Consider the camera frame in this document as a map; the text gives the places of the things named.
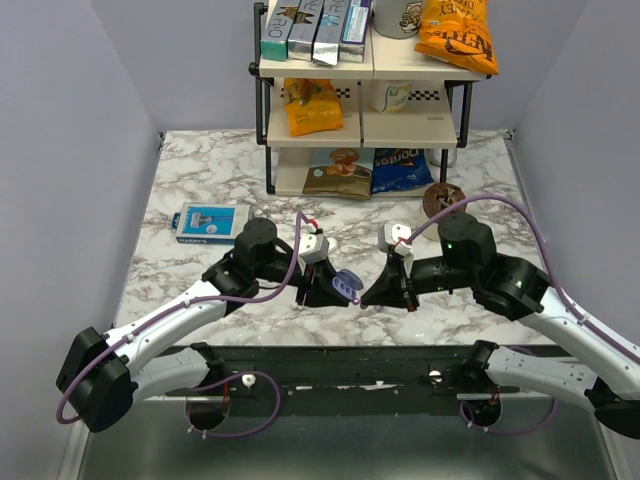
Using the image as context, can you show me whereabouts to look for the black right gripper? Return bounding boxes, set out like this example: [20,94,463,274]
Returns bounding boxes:
[361,252,477,312]

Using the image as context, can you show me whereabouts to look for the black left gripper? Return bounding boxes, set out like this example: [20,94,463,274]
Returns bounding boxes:
[254,254,351,310]

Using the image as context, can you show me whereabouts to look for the purple earbud charging case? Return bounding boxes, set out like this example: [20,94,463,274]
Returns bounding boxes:
[332,269,364,302]

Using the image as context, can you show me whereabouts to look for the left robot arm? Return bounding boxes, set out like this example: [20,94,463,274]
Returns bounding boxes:
[56,214,350,433]

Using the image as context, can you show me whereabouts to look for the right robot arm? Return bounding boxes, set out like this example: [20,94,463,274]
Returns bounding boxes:
[360,213,639,439]

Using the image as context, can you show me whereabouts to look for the blue Doritos bag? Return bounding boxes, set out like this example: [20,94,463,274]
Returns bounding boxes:
[371,148,433,194]

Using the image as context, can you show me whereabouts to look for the brown cookie bag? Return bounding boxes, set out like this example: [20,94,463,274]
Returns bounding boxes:
[302,147,375,199]

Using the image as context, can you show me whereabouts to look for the silver can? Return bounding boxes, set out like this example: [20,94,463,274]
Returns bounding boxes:
[428,148,457,167]

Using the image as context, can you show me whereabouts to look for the blue razor box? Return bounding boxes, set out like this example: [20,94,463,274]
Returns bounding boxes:
[172,202,254,244]

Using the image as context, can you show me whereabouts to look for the beige three-tier shelf rack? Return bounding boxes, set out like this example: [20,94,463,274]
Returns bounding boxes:
[248,1,485,196]

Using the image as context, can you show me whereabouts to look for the orange snack bag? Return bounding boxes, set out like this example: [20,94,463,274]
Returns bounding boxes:
[284,78,343,137]

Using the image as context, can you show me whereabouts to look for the white yogurt cup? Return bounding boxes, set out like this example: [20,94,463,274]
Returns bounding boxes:
[368,80,412,114]

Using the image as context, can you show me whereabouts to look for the purple white box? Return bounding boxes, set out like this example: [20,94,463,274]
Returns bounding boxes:
[339,0,371,63]

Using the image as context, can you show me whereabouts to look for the teal RO box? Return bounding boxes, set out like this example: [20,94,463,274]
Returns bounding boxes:
[260,0,300,61]

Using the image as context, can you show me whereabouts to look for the orange kettle chips bag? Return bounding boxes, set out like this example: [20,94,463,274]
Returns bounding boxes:
[414,0,500,76]

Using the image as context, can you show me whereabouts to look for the grey printed mug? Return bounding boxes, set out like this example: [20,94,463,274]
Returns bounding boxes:
[373,0,425,39]

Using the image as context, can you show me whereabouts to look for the silver blue RO box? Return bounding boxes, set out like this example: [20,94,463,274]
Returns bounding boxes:
[312,0,350,66]

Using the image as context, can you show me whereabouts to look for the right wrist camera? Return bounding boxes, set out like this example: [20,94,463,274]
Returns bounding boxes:
[378,223,414,275]

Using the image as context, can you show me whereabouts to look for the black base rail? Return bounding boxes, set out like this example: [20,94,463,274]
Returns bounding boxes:
[149,343,551,417]

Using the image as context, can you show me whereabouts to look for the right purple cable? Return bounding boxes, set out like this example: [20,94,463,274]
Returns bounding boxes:
[394,193,640,437]

